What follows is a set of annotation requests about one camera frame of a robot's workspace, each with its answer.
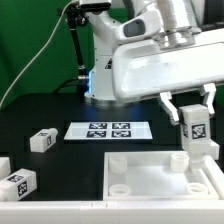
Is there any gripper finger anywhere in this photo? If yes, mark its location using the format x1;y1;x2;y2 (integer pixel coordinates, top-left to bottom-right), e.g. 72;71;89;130
158;92;179;126
200;83;216;117

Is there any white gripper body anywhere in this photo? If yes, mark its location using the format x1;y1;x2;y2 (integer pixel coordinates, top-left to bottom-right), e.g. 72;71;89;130
112;28;224;102

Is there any white square tabletop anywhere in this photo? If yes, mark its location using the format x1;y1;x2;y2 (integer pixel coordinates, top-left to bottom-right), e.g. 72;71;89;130
103;151;224;201

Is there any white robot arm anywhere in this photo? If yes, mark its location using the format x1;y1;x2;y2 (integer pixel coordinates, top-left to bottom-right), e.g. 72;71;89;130
85;0;224;124

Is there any white block left edge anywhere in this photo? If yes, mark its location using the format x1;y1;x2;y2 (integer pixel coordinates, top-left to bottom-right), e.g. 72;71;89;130
0;157;11;179

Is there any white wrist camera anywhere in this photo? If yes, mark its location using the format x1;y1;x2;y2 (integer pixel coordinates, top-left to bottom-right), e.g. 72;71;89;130
113;9;163;45

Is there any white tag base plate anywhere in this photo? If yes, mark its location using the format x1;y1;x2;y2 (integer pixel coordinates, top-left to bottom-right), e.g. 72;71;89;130
64;122;152;141

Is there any black camera stand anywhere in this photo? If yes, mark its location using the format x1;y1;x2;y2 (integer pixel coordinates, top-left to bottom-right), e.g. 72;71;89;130
54;3;89;96

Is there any white fence front wall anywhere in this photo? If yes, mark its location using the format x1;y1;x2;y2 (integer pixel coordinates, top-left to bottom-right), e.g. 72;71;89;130
0;201;224;224

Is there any grey cable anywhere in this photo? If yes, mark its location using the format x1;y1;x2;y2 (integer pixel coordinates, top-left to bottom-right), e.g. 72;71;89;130
0;0;79;109

